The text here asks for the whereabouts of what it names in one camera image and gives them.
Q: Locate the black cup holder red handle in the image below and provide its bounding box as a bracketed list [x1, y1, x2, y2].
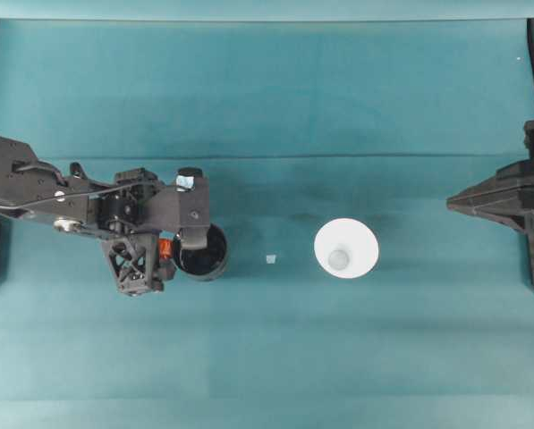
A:
[157, 223, 230, 283]

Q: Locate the white paper cup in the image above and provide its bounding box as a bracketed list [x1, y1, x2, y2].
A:
[313, 217, 381, 281]

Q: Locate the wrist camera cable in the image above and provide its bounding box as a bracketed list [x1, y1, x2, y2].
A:
[0, 178, 185, 211]

